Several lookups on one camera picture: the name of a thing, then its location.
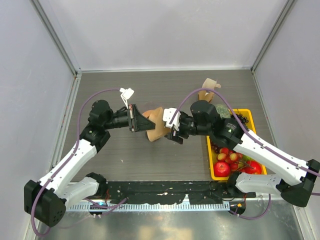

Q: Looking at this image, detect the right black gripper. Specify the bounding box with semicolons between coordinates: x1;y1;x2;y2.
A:
164;112;212;144

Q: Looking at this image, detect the yellow plastic fruit tray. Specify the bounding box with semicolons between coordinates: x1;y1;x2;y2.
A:
206;108;257;183

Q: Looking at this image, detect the green netted melon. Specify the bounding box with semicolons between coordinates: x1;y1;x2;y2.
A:
215;104;231;119

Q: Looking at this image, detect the dark purple grape bunch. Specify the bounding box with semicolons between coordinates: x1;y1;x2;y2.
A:
235;113;249;125

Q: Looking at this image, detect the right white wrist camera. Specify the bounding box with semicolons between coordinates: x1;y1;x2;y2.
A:
162;108;181;131

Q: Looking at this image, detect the round wooden dripper stand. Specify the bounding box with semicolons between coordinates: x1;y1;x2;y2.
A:
142;109;155;121

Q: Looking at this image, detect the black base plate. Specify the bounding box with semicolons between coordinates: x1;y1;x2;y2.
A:
98;180;256;205

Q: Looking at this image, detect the red grape bunch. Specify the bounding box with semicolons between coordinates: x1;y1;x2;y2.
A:
210;141;221;154

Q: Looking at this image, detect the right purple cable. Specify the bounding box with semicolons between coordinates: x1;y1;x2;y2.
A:
166;87;320;220

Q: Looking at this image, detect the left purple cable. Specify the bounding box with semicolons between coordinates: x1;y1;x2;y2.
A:
30;88;131;237

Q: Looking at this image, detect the purple cable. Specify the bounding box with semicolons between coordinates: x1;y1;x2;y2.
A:
166;87;320;220
30;88;131;237

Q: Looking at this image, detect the light green apple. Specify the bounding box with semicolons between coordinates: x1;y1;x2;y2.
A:
242;155;254;161

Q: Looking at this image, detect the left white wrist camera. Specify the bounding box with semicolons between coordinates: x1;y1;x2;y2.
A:
119;88;135;108

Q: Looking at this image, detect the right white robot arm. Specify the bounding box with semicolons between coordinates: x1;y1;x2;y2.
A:
162;100;320;208

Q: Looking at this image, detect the white slotted cable duct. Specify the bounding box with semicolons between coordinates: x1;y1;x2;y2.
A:
67;200;230;213

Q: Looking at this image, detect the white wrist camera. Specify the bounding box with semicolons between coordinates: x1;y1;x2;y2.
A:
162;108;181;131
119;88;135;108

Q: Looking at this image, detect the brown paper coffee filter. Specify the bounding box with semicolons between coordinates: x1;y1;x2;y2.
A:
146;107;171;142

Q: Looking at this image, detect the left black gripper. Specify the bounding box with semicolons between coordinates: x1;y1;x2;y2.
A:
103;103;158;132

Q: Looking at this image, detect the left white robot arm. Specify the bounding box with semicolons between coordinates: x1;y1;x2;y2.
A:
23;100;156;228

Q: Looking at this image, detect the red apple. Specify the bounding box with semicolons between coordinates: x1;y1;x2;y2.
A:
213;161;231;178
241;160;262;175

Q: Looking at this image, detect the coffee filter paper pack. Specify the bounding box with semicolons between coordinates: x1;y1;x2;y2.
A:
198;78;222;103

